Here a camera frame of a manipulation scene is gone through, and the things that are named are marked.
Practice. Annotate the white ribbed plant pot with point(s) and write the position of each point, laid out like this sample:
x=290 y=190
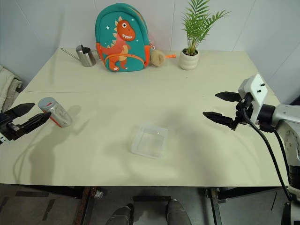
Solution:
x=189 y=59

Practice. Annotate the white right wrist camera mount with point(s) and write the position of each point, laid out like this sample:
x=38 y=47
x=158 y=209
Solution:
x=254 y=91

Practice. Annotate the clear plastic square container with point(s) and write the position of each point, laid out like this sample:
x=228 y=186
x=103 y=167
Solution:
x=150 y=141

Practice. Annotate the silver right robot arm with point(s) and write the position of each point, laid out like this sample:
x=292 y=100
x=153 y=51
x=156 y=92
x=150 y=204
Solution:
x=286 y=131

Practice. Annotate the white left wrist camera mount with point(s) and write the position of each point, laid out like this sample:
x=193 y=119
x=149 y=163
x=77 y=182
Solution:
x=2 y=138

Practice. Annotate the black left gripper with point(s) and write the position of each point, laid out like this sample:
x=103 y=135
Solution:
x=8 y=127

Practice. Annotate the silver and red can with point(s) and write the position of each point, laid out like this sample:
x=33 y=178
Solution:
x=56 y=112

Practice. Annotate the green potted plant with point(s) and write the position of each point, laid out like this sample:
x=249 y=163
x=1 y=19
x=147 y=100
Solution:
x=199 y=23

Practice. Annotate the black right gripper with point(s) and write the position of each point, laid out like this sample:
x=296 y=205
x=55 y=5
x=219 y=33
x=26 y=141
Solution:
x=241 y=112

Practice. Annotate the stainless steel watering can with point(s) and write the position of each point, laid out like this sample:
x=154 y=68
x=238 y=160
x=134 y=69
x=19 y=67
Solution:
x=85 y=55

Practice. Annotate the teal dinosaur backpack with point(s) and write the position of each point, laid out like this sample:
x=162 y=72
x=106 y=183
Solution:
x=122 y=37

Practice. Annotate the dark rounded robot foot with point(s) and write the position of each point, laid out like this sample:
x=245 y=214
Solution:
x=178 y=212
x=120 y=215

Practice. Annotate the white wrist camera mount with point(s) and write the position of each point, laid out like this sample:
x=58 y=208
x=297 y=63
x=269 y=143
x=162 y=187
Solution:
x=2 y=138
x=254 y=91

